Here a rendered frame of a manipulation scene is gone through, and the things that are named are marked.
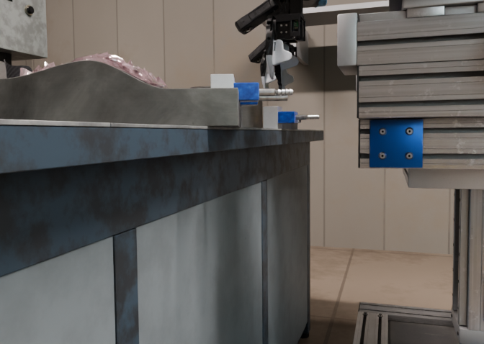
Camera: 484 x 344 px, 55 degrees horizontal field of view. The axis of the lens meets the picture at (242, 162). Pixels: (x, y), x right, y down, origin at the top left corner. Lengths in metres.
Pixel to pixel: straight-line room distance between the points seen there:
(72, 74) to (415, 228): 2.83
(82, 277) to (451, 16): 0.67
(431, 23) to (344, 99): 2.44
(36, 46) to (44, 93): 1.10
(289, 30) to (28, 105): 0.63
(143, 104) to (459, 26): 0.51
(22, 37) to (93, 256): 1.33
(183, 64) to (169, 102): 2.91
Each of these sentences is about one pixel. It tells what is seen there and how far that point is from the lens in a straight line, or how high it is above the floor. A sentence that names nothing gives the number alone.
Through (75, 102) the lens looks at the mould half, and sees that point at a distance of 0.72.
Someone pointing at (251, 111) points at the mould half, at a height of 0.84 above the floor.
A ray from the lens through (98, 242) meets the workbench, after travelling 0.55.
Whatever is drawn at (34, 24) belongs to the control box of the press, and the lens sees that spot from 1.85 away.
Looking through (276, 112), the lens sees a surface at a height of 0.84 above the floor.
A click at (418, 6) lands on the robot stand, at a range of 0.86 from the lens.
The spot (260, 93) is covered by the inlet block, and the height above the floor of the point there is 0.85.
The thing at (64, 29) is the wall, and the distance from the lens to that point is 4.19.
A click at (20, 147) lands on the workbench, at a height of 0.78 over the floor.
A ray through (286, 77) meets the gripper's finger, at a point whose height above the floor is 0.97.
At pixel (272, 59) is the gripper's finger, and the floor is 0.96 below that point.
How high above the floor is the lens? 0.79
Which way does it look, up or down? 3 degrees down
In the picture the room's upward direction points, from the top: 1 degrees counter-clockwise
